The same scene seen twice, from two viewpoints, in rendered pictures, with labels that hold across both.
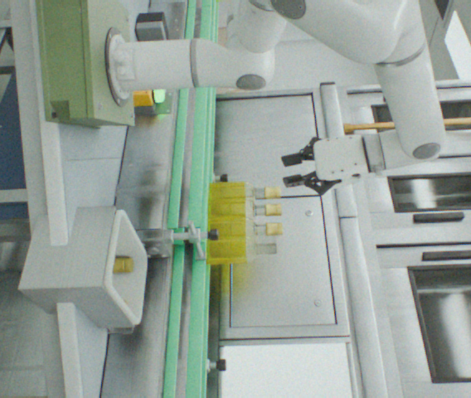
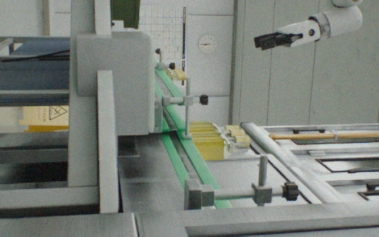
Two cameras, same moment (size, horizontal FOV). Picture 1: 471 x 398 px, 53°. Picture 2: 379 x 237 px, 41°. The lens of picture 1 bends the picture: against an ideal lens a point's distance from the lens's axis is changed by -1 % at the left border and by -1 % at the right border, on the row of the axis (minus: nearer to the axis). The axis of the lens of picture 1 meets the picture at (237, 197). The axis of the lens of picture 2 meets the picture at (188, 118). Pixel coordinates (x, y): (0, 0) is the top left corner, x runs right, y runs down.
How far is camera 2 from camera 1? 1.09 m
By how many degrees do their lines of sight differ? 43
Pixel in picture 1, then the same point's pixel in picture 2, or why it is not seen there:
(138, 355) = (150, 163)
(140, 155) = not seen: hidden behind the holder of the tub
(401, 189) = (330, 164)
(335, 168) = (297, 27)
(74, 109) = not seen: outside the picture
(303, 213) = (255, 165)
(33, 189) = (77, 16)
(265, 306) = (243, 202)
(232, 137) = not seen: hidden behind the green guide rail
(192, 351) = (199, 167)
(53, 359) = (79, 132)
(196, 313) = (194, 155)
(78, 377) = (113, 126)
